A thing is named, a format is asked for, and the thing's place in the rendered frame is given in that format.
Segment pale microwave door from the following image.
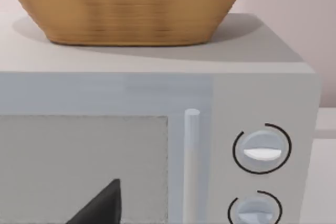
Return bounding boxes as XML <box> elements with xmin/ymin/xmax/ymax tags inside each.
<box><xmin>0</xmin><ymin>74</ymin><xmax>214</xmax><ymax>224</ymax></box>

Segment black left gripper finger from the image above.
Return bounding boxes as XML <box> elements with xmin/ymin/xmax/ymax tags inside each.
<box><xmin>65</xmin><ymin>178</ymin><xmax>123</xmax><ymax>224</ymax></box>

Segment pale microwave door handle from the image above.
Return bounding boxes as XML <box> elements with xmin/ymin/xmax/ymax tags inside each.
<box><xmin>184</xmin><ymin>108</ymin><xmax>201</xmax><ymax>224</ymax></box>

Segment pale microwave oven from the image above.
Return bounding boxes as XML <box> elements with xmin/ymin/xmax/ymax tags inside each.
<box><xmin>0</xmin><ymin>13</ymin><xmax>323</xmax><ymax>224</ymax></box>

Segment woven brown basket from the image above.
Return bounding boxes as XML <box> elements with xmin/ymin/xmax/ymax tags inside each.
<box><xmin>2</xmin><ymin>0</ymin><xmax>252</xmax><ymax>46</ymax></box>

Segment pale microwave knob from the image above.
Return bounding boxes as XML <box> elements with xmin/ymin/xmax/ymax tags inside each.
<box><xmin>237</xmin><ymin>130</ymin><xmax>287</xmax><ymax>170</ymax></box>
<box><xmin>232</xmin><ymin>196</ymin><xmax>279</xmax><ymax>224</ymax></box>

